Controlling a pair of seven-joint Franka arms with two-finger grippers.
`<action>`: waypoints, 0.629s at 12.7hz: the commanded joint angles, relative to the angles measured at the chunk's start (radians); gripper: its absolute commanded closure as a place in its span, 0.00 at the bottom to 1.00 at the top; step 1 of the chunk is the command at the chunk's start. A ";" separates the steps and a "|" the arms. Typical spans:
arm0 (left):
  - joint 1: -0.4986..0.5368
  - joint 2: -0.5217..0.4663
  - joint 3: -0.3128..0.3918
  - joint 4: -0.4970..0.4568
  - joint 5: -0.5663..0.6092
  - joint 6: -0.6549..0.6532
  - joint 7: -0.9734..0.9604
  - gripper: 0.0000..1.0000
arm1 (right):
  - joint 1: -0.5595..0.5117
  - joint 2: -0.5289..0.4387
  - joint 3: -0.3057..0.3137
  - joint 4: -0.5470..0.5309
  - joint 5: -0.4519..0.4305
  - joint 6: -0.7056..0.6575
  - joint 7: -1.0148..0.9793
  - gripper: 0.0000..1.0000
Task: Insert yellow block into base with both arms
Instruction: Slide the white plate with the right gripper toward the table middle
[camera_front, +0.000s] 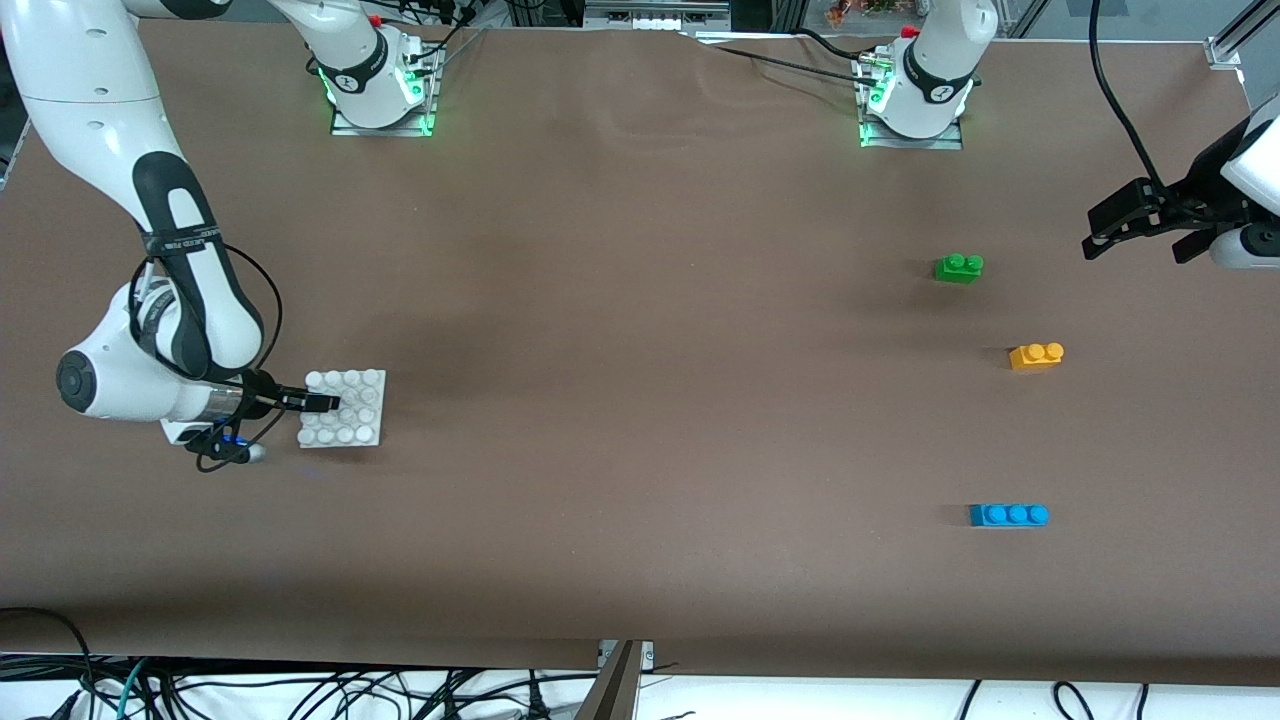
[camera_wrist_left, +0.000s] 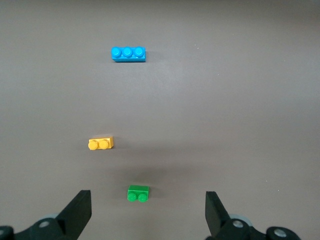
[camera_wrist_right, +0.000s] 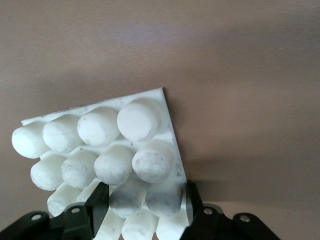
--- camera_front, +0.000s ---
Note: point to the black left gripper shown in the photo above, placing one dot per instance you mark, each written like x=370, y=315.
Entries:
x=1192, y=199

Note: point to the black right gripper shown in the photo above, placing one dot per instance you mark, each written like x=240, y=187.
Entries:
x=259, y=392

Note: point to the white studded base plate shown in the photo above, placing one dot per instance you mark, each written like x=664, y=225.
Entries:
x=355, y=420

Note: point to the yellow two-stud block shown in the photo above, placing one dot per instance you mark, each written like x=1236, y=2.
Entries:
x=1035, y=358

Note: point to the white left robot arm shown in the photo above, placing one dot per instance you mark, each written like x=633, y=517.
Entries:
x=935, y=70

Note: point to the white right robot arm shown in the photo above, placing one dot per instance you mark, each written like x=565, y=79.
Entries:
x=90, y=90

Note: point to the green two-stud block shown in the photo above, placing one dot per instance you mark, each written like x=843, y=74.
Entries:
x=957, y=270

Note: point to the blue three-stud block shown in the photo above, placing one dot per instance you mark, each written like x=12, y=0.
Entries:
x=1008, y=516

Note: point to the diagonal aluminium profile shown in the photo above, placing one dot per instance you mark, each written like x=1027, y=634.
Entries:
x=1255, y=22

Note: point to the brown table cover sheet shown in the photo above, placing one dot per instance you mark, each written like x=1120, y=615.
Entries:
x=640, y=250

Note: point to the aluminium support beam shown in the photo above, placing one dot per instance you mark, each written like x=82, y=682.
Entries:
x=615, y=690

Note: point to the grey box behind table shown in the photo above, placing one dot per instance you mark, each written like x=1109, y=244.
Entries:
x=655, y=18

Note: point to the aluminium corner bracket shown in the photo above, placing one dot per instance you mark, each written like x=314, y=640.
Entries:
x=1222, y=52

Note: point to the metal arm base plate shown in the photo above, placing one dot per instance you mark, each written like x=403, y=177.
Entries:
x=400, y=131
x=950, y=143

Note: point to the small metal beam bracket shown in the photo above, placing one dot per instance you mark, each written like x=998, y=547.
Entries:
x=648, y=652

